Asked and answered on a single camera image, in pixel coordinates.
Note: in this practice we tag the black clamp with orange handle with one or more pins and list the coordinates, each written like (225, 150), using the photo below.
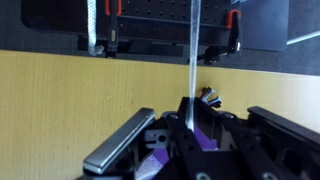
(113, 8)

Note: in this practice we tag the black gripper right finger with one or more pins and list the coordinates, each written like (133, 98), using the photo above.
(293, 129)

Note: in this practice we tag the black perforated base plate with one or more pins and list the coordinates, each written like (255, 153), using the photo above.
(160, 27)

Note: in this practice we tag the black staple remover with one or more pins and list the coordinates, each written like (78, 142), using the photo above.
(208, 96)

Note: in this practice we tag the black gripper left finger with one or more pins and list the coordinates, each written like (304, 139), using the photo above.
(103, 156)

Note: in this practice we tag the clear plastic straw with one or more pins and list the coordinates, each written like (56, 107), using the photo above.
(195, 14)

